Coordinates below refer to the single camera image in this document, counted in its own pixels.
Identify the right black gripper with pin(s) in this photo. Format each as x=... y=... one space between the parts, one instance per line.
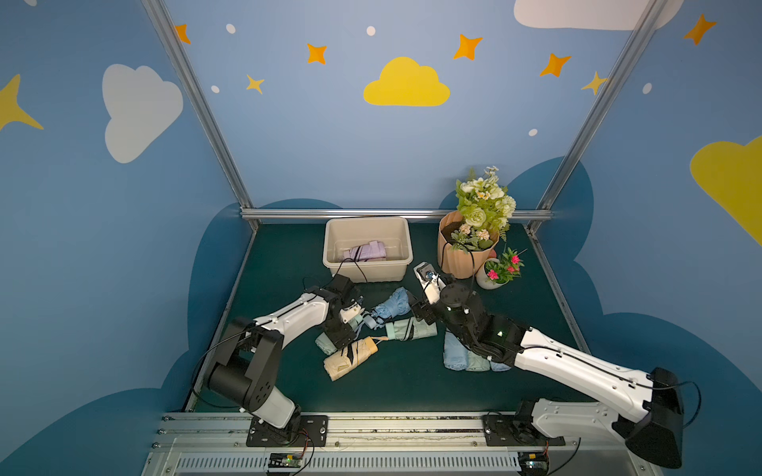
x=425 y=308

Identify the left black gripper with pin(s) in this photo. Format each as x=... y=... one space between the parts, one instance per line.
x=341 y=332

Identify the green umbrella with black strap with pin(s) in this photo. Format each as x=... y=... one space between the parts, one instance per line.
x=410 y=329

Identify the light blue umbrella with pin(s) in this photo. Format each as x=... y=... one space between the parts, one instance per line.
x=396 y=305

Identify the lilac umbrella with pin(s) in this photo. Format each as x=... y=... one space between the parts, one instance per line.
x=368 y=252

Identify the mint green umbrella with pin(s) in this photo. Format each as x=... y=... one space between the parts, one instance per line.
x=324 y=342

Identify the beige striped umbrella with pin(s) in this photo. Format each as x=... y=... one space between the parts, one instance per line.
x=345 y=360

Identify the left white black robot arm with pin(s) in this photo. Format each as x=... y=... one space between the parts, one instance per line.
x=246 y=361

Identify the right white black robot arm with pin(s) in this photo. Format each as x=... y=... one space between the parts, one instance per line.
x=646 y=409

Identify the beige plastic storage box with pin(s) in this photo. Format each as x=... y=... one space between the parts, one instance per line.
x=344 y=233

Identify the pale blue umbrella left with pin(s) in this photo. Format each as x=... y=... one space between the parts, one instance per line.
x=455 y=355

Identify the pale green umbrella middle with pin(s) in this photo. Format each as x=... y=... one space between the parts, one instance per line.
x=475 y=363

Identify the blue umbrella right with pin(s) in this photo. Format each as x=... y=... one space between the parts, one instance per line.
x=499 y=367

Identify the white pot with pink flowers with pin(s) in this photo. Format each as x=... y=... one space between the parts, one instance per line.
x=501 y=270

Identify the orange pot with green flowers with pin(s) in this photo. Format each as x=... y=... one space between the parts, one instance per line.
x=482 y=218

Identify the right circuit board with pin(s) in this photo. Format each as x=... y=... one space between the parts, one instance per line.
x=533 y=463

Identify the circuit board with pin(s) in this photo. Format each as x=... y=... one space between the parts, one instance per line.
x=533 y=463
x=284 y=462

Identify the left circuit board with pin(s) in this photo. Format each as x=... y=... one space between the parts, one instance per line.
x=284 y=462

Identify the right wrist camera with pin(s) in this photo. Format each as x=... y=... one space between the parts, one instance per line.
x=431 y=282

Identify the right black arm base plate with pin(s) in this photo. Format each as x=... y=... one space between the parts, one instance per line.
x=507 y=430

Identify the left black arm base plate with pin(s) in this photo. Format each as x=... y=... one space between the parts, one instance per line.
x=312 y=429

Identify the aluminium rail front frame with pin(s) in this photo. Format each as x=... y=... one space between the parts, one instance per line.
x=450 y=443

